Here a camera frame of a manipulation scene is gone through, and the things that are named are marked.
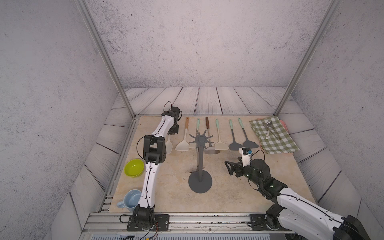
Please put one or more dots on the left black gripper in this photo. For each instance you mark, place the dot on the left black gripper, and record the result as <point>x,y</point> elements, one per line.
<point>176,131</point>

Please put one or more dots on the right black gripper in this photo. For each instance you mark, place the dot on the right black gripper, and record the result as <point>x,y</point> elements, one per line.
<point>239,166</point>

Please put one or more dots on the cream spatula mint handle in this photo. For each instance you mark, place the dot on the cream spatula mint handle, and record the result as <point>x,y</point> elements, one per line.
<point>220,146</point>
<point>193,145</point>

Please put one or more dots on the grey spatula mint handle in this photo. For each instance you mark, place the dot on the grey spatula mint handle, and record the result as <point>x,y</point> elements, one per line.
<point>247,143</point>

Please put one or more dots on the left frame post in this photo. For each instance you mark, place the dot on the left frame post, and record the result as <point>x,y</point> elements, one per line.
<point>91,26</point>

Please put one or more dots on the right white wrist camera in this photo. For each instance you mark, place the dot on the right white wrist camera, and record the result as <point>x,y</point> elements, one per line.
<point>246,156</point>

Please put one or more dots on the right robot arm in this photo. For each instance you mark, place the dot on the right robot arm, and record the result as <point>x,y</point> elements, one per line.
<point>292,211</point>

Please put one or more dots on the grey utensil rack stand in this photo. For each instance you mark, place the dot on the grey utensil rack stand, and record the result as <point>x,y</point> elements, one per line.
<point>201,181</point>

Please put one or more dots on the pink board under cloth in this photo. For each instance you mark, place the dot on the pink board under cloth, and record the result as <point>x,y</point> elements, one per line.
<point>284,125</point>

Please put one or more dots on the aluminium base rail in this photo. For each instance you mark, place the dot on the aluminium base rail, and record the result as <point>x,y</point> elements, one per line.
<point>182,226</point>

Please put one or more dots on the frame post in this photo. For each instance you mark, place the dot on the frame post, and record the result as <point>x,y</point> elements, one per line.
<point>316,39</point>
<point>91,26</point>

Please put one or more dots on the right frame post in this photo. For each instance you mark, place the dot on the right frame post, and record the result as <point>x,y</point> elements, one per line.
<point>316,39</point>

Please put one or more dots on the grey ladle brown handle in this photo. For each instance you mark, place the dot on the grey ladle brown handle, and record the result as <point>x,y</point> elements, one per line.
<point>210,150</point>

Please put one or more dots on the light blue cup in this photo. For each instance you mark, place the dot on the light blue cup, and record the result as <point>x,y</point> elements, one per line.
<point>130,200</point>

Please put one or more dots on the metal spoon on cloth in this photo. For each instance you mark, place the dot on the metal spoon on cloth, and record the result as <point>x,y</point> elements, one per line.
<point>269,126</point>

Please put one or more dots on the green checkered cloth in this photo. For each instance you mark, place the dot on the green checkered cloth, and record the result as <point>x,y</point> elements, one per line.
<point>281,143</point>

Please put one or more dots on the green plastic bowl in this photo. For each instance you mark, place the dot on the green plastic bowl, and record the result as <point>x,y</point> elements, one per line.
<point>134,168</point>

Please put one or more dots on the grey spoon mint handle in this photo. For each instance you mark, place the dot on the grey spoon mint handle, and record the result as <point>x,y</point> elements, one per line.
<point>234,146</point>

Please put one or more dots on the cream turner wooden handle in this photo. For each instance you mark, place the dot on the cream turner wooden handle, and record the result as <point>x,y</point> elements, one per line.
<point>183,146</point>

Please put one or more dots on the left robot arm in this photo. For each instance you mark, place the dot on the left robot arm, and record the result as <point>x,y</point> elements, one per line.
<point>142,203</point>

